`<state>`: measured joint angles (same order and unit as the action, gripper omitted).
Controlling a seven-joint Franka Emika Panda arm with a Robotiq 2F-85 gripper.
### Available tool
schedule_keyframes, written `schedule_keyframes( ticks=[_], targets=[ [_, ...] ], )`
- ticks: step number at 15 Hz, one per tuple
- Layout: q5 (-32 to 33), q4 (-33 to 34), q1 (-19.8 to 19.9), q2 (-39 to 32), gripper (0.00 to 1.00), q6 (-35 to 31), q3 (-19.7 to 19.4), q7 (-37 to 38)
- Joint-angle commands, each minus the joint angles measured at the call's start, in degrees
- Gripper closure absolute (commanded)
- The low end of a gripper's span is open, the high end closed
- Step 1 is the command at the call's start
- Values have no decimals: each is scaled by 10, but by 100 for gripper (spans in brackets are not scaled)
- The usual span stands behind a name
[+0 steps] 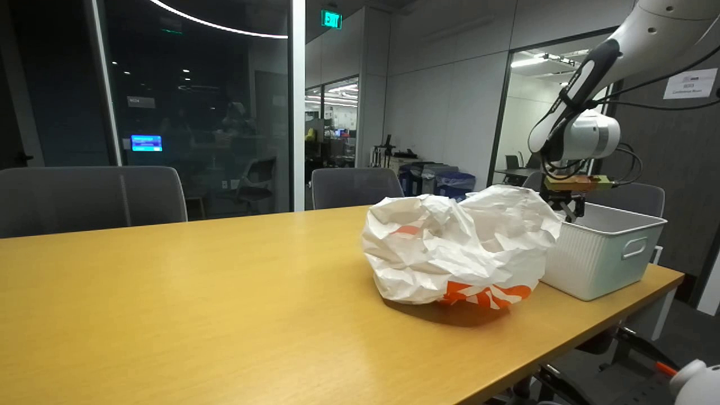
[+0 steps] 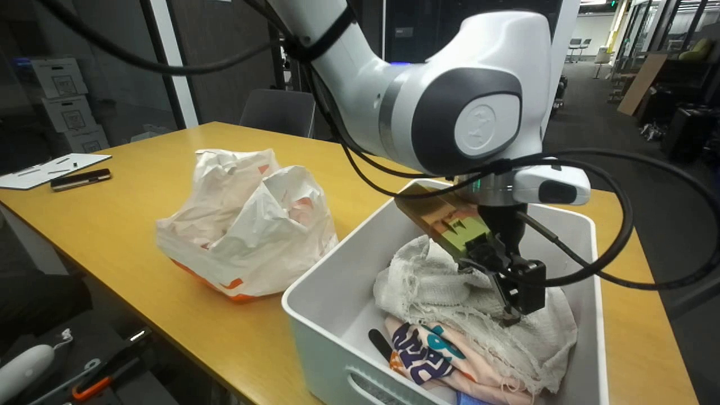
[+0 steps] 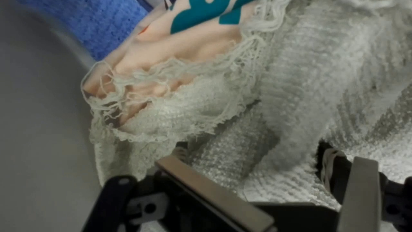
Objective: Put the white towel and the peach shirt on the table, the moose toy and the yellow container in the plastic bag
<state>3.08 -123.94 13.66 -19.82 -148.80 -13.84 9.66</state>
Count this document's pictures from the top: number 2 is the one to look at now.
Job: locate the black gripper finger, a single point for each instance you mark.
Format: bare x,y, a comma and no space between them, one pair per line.
530,289
481,262

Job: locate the leaning wooden board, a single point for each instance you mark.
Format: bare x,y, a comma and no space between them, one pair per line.
641,87

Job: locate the grey office chair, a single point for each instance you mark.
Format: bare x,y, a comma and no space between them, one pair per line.
278,113

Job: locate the peach shirt with blue print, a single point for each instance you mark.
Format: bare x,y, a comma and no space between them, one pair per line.
419,361

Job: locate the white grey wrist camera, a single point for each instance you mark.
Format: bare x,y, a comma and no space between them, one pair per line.
554,188

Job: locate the white glass wall post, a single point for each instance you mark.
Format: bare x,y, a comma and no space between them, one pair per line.
173,69

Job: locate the white plastic bag orange print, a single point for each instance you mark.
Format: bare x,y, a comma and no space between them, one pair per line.
248,226

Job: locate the black marker pen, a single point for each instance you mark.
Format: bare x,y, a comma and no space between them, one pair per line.
79,181

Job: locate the tan wooden mount plate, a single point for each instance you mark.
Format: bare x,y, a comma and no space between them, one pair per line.
441,216

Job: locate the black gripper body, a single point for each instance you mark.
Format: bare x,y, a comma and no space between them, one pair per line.
503,232

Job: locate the white plastic storage bin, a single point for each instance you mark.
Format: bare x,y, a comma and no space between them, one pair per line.
330,299

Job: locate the white paper sheets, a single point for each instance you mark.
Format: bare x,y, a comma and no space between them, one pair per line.
45,172

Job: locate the stacked grey boxes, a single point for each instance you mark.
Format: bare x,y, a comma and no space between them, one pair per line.
68,113

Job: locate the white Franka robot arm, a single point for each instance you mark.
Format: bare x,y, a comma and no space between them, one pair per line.
374,81

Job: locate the white towel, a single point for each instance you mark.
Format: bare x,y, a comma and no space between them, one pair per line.
429,284

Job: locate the blue cloth item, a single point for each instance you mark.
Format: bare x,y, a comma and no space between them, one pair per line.
468,398

